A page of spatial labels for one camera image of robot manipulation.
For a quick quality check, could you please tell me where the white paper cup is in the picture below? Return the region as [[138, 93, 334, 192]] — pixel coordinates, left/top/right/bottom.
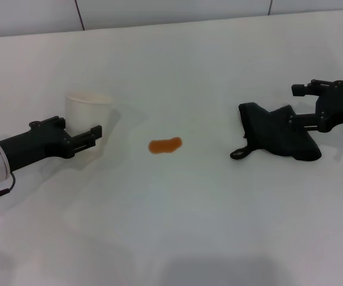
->
[[65, 91, 115, 163]]

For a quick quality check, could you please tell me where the dark blue rag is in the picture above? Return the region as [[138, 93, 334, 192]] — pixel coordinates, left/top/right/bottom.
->
[[230, 102, 323, 161]]

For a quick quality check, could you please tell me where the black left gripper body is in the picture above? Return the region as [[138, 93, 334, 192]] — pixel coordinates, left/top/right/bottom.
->
[[0, 130, 70, 173]]

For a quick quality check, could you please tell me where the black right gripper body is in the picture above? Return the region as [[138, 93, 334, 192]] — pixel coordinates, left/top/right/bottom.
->
[[316, 89, 343, 133]]

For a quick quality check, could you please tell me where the brown water stain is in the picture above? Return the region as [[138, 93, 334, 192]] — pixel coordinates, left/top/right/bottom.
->
[[148, 136, 183, 155]]

